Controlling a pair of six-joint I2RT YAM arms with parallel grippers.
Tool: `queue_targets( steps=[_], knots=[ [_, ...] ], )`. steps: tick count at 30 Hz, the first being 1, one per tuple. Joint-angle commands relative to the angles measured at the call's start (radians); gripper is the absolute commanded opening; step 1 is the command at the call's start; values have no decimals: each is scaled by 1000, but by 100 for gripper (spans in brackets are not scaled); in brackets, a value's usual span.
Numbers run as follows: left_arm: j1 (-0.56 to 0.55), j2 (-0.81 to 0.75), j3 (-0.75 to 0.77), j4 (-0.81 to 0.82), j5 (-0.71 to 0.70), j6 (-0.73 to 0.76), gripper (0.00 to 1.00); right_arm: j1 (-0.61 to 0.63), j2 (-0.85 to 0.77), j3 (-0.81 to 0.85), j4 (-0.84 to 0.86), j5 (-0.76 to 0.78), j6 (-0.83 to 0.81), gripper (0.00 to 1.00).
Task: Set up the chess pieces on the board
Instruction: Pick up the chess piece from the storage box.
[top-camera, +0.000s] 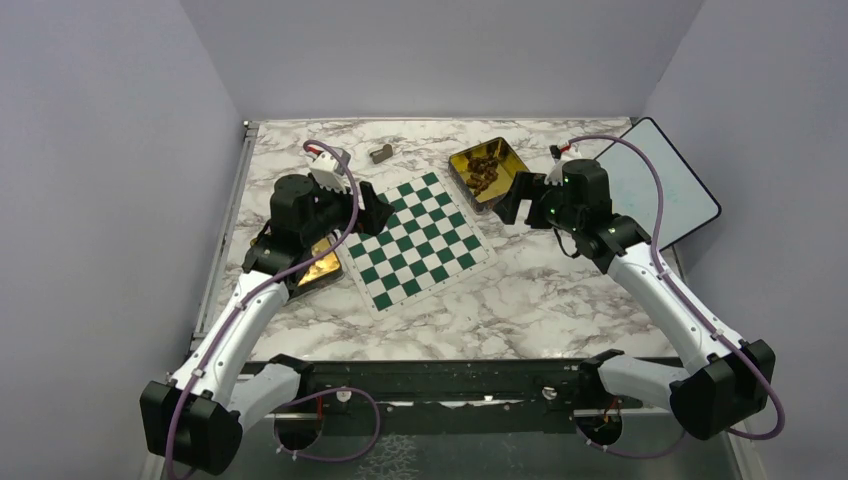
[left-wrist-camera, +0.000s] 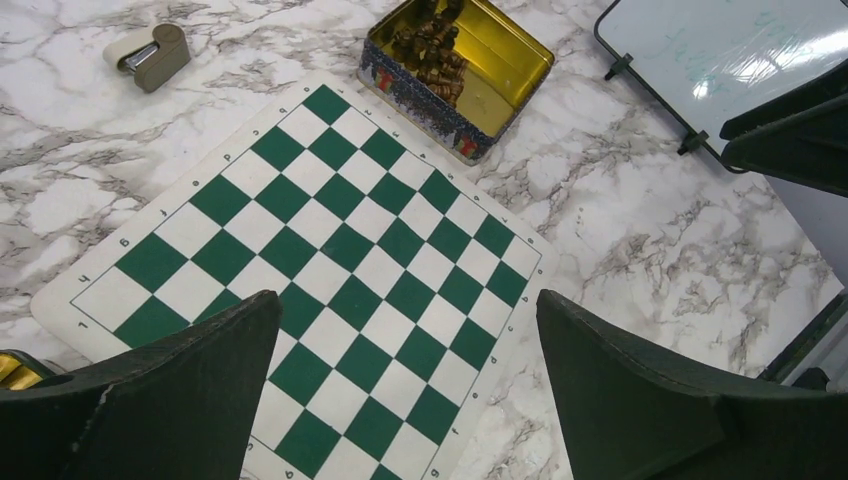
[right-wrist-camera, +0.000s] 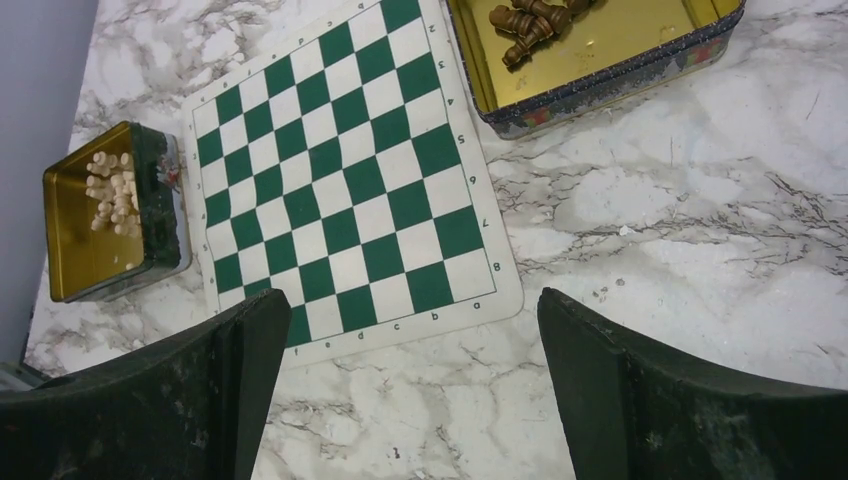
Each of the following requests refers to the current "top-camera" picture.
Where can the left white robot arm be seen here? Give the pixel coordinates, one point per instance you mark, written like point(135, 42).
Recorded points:
point(198, 417)

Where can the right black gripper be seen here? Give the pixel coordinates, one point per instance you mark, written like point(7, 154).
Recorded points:
point(526, 186)

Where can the gold tin with white pieces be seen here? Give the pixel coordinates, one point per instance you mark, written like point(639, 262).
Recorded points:
point(318, 265)

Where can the small grey tan clip device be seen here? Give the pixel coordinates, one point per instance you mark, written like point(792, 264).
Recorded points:
point(381, 154)

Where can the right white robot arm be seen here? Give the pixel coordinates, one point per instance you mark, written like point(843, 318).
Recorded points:
point(722, 378)

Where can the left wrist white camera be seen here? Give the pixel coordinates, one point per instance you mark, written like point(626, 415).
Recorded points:
point(328, 173)

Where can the black metal base frame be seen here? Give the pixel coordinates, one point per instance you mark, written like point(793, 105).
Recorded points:
point(354, 398)

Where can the gold tin with dark pieces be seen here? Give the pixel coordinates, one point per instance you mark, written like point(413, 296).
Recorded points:
point(484, 173)

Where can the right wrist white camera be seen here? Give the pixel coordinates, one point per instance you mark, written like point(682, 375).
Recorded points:
point(561, 155)

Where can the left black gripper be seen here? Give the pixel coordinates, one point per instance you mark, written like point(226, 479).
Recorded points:
point(375, 213)

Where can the green white chess board mat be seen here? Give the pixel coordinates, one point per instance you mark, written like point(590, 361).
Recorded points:
point(429, 244)

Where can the wrist white camera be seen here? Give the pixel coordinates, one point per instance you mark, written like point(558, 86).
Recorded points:
point(328, 173)
point(561, 155)

